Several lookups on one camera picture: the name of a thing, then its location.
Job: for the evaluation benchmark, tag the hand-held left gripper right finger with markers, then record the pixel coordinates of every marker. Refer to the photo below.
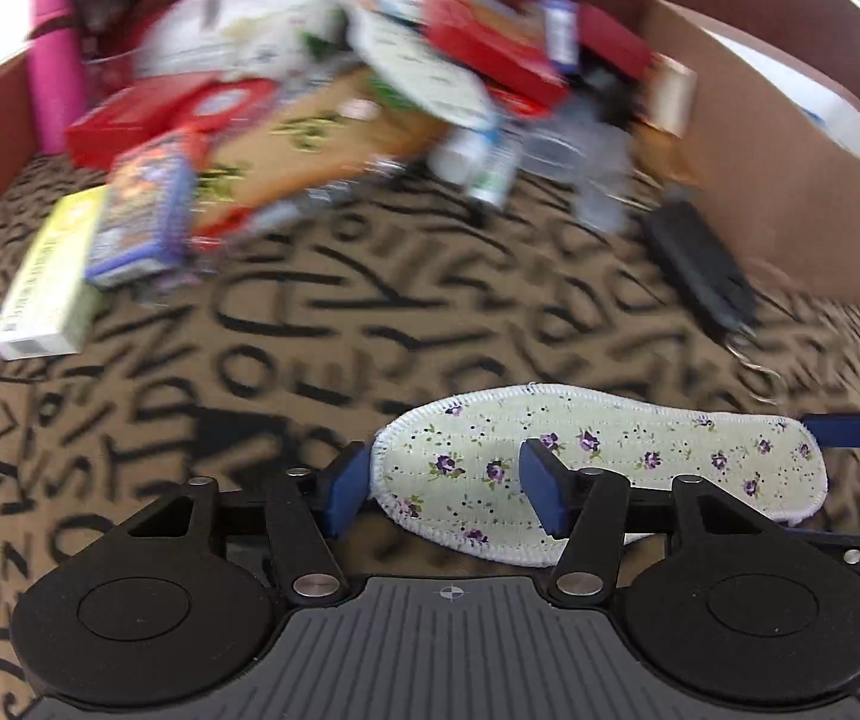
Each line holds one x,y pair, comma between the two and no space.
542,487

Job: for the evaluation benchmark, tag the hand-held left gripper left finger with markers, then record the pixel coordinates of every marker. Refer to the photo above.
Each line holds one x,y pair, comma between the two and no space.
344,491

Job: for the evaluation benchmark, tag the floral shoe insole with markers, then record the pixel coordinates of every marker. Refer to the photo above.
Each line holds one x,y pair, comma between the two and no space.
430,75
625,435

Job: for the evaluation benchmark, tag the brown cardboard container box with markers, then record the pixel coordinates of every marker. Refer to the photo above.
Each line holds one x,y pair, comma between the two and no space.
775,187

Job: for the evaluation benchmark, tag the blue card box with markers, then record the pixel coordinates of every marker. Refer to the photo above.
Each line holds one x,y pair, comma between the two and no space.
145,210

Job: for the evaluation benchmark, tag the small yellow medicine box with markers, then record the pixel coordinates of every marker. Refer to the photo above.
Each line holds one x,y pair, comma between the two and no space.
48,285

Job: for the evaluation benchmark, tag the letter print tablecloth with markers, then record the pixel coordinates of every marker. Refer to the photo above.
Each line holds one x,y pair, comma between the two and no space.
175,405

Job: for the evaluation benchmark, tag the black key case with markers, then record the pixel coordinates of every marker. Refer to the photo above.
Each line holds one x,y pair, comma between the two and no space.
700,262

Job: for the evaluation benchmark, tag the white tube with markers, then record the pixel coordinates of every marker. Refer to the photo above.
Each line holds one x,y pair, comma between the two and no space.
475,165

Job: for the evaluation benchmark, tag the clear glasses case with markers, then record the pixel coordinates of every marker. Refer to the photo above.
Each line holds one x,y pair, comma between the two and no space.
580,157

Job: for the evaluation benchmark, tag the orange flat packet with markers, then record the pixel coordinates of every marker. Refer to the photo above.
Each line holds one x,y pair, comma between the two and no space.
325,142

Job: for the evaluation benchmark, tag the gold box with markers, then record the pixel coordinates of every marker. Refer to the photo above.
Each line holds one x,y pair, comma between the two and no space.
670,94

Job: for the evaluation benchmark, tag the round red tin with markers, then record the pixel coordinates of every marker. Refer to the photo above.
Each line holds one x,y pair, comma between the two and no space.
231,105

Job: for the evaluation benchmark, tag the flat red box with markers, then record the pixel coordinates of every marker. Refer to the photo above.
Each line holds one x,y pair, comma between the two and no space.
130,120

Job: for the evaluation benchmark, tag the dark red box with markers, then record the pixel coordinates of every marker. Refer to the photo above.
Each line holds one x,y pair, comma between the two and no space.
614,41

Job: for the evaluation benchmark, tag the red patterned box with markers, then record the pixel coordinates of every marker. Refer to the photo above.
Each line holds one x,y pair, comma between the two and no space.
490,37

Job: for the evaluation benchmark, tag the white patterned cloth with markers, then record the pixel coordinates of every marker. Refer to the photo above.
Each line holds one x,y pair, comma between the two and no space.
280,41

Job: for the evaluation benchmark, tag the clear plastic cup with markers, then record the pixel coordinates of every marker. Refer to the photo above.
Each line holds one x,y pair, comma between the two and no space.
108,75

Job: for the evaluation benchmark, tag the pink water bottle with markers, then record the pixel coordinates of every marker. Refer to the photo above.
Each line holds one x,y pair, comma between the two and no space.
55,75

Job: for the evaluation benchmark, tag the dark red leaf plant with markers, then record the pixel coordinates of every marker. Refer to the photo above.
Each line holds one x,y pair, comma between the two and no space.
145,0

